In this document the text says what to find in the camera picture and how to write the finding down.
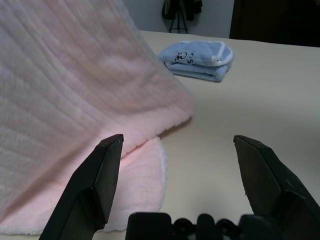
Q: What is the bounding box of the pink towel with white trim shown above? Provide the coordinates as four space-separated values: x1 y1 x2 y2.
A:
0 0 194 237

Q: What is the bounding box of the folded blue towel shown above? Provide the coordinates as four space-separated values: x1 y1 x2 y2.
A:
159 39 235 83

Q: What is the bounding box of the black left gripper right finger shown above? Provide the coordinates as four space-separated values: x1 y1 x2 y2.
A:
233 134 320 240

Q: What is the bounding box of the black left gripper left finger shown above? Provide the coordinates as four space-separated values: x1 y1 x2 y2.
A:
38 134 125 240

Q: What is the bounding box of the dark cabinet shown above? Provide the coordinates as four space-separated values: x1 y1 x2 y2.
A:
229 0 320 48

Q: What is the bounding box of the black tripod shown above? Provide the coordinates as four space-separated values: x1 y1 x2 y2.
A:
161 0 204 35

